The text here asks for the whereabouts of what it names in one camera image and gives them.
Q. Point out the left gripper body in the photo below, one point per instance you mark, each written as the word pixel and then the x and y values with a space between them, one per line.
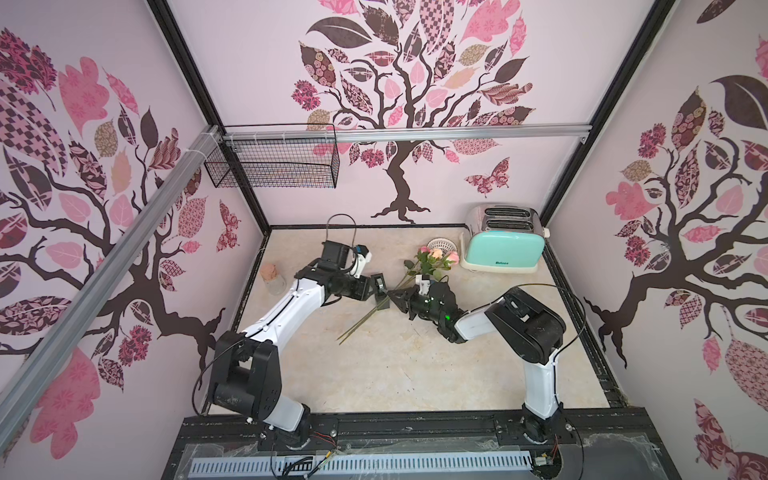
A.
pixel 349 286

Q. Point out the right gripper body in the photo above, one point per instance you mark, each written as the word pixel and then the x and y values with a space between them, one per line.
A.
pixel 414 300

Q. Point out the black tape dispenser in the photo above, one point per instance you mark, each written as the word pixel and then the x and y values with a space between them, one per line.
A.
pixel 379 284

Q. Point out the pink rose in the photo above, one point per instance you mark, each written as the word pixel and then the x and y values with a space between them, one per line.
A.
pixel 451 260
pixel 381 303

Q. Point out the peach rose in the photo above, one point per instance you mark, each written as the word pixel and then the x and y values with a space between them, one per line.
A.
pixel 427 262

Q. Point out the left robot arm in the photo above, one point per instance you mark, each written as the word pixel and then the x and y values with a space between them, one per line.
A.
pixel 245 373

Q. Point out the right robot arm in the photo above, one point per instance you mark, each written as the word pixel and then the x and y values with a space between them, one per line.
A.
pixel 534 332

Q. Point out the glass jar with cork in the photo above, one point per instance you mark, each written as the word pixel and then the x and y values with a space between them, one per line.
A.
pixel 273 280

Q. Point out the white patterned bowl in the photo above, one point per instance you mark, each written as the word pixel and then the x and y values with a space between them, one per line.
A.
pixel 446 246

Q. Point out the mint green toaster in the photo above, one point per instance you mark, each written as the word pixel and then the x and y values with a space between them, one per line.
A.
pixel 502 238

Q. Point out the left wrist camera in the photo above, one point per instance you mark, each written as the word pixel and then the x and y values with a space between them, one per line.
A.
pixel 363 257

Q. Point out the black wire basket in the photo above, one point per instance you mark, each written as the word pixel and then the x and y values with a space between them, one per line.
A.
pixel 277 156

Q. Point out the white slotted cable duct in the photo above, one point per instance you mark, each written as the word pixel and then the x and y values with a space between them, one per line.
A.
pixel 358 465

